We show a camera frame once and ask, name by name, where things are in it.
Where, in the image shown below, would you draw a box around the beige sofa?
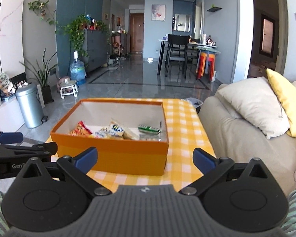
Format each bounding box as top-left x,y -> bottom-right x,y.
199,85 -> 296,194

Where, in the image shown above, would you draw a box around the dark dining table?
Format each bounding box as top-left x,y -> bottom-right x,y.
157,36 -> 221,81

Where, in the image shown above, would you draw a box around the white cushion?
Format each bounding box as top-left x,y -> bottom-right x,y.
218,76 -> 290,139

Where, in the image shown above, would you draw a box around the yellow cushion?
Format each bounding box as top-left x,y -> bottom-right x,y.
266,69 -> 296,137

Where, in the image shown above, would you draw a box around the orange cardboard box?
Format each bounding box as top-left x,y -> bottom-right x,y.
50,99 -> 169,176

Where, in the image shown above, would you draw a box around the blue water jug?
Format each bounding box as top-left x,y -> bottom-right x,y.
69,51 -> 86,86

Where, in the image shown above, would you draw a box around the yellow checkered tablecloth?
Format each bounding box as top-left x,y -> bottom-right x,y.
45,98 -> 217,193

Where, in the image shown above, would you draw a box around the potted green plant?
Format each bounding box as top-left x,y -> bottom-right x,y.
19,48 -> 58,104

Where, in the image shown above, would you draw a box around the dark grey cabinet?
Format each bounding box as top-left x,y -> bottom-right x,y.
82,29 -> 107,74

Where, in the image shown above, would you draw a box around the orange red stacked stools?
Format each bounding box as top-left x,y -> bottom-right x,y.
196,51 -> 216,82

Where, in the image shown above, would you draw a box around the white potato chip bag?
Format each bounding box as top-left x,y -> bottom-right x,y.
106,120 -> 125,139

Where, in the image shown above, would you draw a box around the orange fries snack bag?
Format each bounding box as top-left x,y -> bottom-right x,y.
69,121 -> 92,136

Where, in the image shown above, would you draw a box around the green wrapped sausage stick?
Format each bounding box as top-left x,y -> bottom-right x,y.
138,125 -> 161,135

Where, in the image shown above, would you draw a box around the silver pedal trash can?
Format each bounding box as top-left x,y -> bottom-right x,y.
16,84 -> 48,129

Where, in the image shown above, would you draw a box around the white spicy strip packet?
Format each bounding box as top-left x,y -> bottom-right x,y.
89,127 -> 108,139

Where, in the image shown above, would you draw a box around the trailing green pothos plant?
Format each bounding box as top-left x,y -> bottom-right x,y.
28,0 -> 108,57

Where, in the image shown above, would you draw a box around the brown wooden door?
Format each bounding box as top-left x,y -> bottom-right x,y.
129,13 -> 144,54

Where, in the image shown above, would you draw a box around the green chip snack bag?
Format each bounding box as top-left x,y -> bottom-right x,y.
123,128 -> 140,140

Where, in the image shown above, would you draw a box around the black dining chair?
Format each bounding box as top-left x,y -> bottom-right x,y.
165,34 -> 189,78

